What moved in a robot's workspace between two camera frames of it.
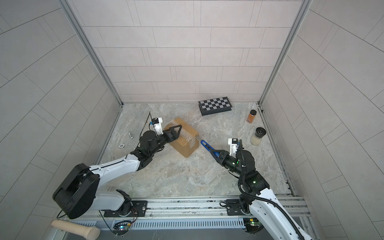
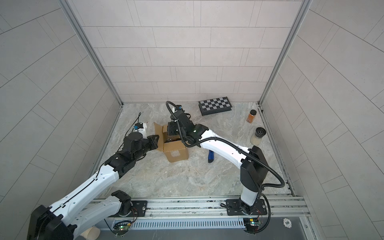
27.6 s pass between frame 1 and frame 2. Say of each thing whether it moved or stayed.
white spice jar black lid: stayed
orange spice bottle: stayed
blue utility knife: moved
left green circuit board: stayed
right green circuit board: stayed
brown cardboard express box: moved
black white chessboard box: stayed
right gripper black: moved
